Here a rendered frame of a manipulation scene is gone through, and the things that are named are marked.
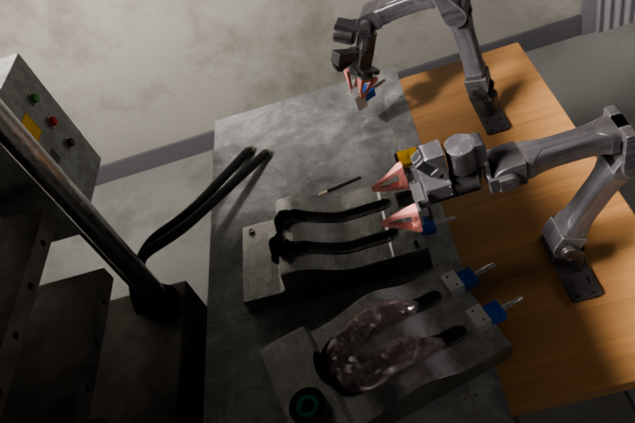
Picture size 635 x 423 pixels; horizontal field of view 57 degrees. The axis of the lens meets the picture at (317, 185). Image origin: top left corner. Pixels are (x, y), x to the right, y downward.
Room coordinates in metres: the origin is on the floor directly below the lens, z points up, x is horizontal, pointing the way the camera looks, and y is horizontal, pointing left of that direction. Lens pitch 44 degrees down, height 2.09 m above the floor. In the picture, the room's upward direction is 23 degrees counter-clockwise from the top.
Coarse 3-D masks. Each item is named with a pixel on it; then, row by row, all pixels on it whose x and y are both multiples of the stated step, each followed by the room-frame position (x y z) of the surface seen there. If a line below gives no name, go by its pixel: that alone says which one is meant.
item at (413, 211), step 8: (416, 184) 0.77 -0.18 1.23; (416, 192) 0.75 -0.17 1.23; (416, 200) 0.73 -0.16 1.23; (408, 208) 0.72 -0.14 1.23; (416, 208) 0.71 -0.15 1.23; (424, 208) 0.72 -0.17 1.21; (392, 216) 0.73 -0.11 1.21; (400, 216) 0.72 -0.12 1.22; (408, 216) 0.71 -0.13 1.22; (416, 216) 0.71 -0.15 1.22; (384, 224) 0.73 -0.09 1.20; (392, 224) 0.73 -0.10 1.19; (400, 224) 0.73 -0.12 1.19; (408, 224) 0.72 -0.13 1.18; (416, 224) 0.71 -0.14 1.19
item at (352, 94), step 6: (384, 78) 1.50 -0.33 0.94; (366, 84) 1.50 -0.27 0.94; (378, 84) 1.49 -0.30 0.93; (354, 90) 1.48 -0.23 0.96; (372, 90) 1.46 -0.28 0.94; (348, 96) 1.48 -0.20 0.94; (354, 96) 1.45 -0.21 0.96; (366, 96) 1.46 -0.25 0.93; (372, 96) 1.46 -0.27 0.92; (354, 102) 1.45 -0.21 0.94; (360, 102) 1.44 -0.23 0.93; (366, 102) 1.45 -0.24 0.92; (354, 108) 1.46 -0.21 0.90; (360, 108) 1.44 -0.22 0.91
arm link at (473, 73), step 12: (468, 0) 1.34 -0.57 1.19; (468, 12) 1.35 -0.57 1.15; (468, 24) 1.30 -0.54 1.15; (456, 36) 1.33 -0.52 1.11; (468, 36) 1.31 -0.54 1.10; (468, 48) 1.31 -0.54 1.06; (468, 60) 1.32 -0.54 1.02; (480, 60) 1.31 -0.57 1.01; (468, 72) 1.31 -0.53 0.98; (480, 72) 1.29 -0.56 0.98; (468, 84) 1.31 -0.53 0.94; (480, 84) 1.29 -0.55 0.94
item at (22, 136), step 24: (0, 120) 1.10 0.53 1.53; (24, 144) 1.10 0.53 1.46; (24, 168) 1.10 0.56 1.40; (48, 168) 1.10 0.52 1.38; (48, 192) 1.10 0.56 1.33; (72, 192) 1.11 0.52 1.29; (72, 216) 1.10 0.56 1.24; (96, 216) 1.11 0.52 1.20; (96, 240) 1.10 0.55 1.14; (120, 240) 1.12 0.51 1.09; (120, 264) 1.10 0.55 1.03; (144, 264) 1.13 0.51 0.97; (144, 288) 1.10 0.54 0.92; (168, 288) 1.14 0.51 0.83; (168, 312) 1.08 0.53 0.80
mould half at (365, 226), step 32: (352, 192) 1.15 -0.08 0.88; (384, 192) 1.09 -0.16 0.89; (256, 224) 1.21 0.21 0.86; (320, 224) 1.06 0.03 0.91; (352, 224) 1.04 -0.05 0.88; (256, 256) 1.09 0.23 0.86; (288, 256) 0.98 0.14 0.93; (320, 256) 0.96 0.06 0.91; (352, 256) 0.94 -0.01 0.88; (384, 256) 0.90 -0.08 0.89; (416, 256) 0.87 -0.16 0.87; (256, 288) 0.99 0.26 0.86; (288, 288) 0.94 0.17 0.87; (320, 288) 0.92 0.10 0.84
